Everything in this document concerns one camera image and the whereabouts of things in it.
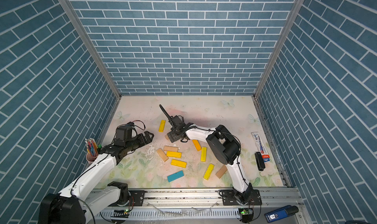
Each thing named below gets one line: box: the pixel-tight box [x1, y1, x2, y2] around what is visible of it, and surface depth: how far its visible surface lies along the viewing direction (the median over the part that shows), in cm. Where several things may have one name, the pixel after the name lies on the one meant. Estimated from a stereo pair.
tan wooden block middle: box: [163, 145, 179, 153], surface depth 93 cm
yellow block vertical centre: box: [200, 146, 207, 163], surface depth 90 cm
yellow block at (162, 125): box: [159, 119, 167, 133], surface depth 104 cm
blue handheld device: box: [264, 205, 299, 223], surface depth 68 cm
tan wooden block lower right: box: [215, 164, 228, 179], surface depth 84 cm
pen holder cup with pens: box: [84, 137, 99, 164], surface depth 79 cm
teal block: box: [166, 170, 185, 183], surface depth 82 cm
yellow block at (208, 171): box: [203, 163, 215, 181], surface depth 84 cm
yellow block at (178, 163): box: [170, 159, 188, 169], surface depth 87 cm
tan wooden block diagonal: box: [156, 147, 169, 163], surface depth 90 cm
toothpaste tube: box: [251, 131, 271, 163], surface depth 93 cm
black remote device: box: [254, 151, 266, 172], surface depth 86 cm
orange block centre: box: [191, 139, 202, 152], surface depth 95 cm
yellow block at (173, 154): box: [165, 150, 183, 159], surface depth 90 cm
